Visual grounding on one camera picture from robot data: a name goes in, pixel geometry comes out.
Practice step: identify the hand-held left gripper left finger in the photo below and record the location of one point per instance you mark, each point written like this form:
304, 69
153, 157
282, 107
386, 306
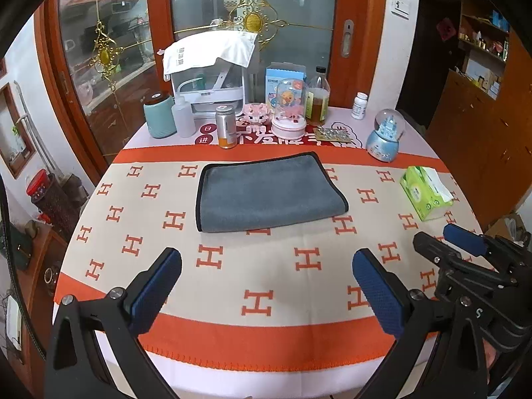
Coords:
156, 291

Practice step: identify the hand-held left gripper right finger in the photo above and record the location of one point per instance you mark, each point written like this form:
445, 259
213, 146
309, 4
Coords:
378, 295

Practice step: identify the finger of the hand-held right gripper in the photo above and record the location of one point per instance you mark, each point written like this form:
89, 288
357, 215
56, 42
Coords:
434, 251
465, 237

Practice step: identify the grey towel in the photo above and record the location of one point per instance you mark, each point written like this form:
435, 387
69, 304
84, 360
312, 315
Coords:
266, 193

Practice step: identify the cardboard box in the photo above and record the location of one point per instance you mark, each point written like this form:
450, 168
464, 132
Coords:
505, 226

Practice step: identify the green tissue box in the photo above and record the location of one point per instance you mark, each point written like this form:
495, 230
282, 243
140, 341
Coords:
424, 191

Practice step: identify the orange patterned blanket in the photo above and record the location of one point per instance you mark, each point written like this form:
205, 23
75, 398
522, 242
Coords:
249, 266

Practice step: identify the wooden side cabinet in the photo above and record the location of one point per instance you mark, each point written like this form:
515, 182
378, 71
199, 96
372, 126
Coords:
39, 274

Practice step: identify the blue snow globe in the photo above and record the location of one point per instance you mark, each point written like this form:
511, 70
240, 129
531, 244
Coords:
385, 137

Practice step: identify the dark woven basket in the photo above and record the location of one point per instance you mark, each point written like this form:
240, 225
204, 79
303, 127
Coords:
58, 208

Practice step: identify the pill blister pack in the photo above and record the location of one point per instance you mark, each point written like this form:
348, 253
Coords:
331, 134

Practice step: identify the red bucket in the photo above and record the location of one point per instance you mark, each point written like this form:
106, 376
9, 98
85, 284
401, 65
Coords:
38, 183

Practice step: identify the white pill bottle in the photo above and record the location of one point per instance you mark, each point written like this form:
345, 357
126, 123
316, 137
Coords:
359, 107

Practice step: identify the white squeeze bottle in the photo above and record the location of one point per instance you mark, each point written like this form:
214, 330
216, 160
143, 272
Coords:
183, 118

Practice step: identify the teal canister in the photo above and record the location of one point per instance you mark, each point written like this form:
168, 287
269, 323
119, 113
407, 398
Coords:
159, 114

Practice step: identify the silver and orange can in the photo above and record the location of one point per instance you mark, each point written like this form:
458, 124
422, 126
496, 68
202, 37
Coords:
225, 126

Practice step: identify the glass bottle with amber liquid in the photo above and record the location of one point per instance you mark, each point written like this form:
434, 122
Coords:
318, 104

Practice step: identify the pink block toy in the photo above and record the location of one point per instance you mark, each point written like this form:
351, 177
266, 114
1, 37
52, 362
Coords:
255, 114

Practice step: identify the pink domed music box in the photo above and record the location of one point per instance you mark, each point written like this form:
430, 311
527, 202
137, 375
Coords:
289, 108

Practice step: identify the white countertop appliance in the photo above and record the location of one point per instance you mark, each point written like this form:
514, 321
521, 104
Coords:
216, 91

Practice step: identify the wooden framed picture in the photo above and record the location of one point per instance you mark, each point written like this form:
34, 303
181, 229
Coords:
14, 133

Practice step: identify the blue carton box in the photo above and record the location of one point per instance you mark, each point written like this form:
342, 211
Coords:
276, 83

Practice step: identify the gold door ornament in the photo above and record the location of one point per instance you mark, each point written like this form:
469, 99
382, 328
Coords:
252, 12
106, 52

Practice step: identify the white cloth bag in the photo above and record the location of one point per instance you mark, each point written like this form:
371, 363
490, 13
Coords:
208, 52

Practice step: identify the wooden wall shelf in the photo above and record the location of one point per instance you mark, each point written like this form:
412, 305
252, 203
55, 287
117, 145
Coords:
484, 41

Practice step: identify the glass door with orange frame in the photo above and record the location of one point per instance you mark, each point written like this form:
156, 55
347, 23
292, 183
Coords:
83, 91
299, 4

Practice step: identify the white light switch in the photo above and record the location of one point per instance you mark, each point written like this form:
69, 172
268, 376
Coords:
401, 5

